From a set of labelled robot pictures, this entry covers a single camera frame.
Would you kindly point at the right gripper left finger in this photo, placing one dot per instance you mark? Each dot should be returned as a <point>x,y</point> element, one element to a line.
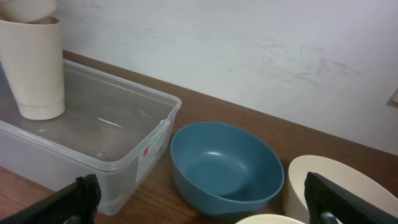
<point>75,203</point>

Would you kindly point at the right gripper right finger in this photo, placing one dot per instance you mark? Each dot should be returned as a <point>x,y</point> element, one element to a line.
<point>327,202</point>

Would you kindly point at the cream cup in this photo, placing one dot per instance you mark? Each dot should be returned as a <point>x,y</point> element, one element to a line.
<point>32,58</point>
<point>25,11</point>

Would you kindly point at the clear plastic storage container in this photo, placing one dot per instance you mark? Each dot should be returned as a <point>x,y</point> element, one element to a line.
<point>111,127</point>

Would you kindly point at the cream bowl rear right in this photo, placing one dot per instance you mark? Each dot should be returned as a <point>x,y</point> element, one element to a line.
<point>350,179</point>

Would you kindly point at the cream bowl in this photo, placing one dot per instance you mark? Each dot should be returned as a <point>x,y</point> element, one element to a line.
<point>268,219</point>
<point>350,179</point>

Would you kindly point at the cream bowl front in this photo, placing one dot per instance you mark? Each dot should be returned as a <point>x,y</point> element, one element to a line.
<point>268,219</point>

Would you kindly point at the blue bowl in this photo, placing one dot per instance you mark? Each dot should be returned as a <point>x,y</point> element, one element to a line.
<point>220,169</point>

